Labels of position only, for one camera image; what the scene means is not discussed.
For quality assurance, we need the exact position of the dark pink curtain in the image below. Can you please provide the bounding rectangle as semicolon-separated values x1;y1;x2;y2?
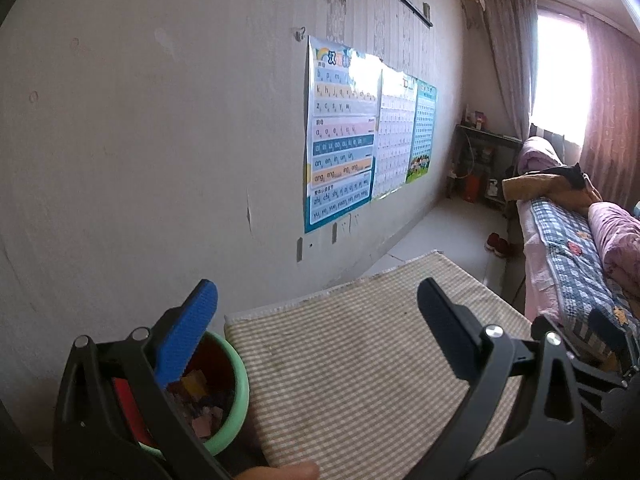
580;12;640;206

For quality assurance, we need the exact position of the pale pink curtain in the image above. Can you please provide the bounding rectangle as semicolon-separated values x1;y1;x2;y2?
475;0;538;141

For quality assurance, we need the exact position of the teal chart wall poster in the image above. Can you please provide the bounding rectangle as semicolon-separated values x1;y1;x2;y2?
405;79;437;184

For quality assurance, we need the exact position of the rolled lilac blanket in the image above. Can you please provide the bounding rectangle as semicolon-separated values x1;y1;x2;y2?
517;136;564;176

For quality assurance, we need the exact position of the red canister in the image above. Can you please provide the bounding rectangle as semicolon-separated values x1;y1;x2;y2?
462;175;484;204

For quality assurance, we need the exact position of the person's left hand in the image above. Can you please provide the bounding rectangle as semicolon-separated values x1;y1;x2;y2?
232;461;321;480

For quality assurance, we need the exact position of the white chart wall poster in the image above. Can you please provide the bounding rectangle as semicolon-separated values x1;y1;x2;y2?
371;62;418;200

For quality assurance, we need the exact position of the brown jacket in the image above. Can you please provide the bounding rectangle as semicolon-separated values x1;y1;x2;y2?
502;162;604;206

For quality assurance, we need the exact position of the bed with blue plaid quilt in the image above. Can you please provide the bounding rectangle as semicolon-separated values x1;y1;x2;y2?
517;197;640;361

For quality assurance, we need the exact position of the pink floral blanket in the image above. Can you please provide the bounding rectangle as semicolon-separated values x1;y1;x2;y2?
587;201;640;286

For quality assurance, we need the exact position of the black wall rod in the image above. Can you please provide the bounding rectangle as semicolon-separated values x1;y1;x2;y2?
387;0;433;28

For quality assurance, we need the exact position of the striped beige tablecloth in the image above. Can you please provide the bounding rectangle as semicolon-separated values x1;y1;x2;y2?
223;250;538;480

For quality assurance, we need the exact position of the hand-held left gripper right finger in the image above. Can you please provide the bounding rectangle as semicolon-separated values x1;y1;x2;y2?
405;276;587;480

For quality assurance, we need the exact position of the green bin with red inside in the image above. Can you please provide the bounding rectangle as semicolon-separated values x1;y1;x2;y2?
112;330;250;458

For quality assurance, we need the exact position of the blue letter wall poster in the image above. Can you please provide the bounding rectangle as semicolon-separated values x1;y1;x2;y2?
304;35;378;234

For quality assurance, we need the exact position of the bright window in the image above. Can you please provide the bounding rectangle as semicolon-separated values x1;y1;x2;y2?
530;7;591;146

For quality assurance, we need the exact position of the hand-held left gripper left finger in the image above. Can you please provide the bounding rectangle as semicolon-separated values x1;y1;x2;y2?
52;278;236;480

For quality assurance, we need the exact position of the pair of red shoes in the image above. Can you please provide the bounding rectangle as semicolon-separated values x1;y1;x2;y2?
485;232;512;259

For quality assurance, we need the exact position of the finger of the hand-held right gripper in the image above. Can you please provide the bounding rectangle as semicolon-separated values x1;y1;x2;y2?
588;307;632;367

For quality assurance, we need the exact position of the dark storage shelf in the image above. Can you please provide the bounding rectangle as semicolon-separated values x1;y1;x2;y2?
447;122;523;211

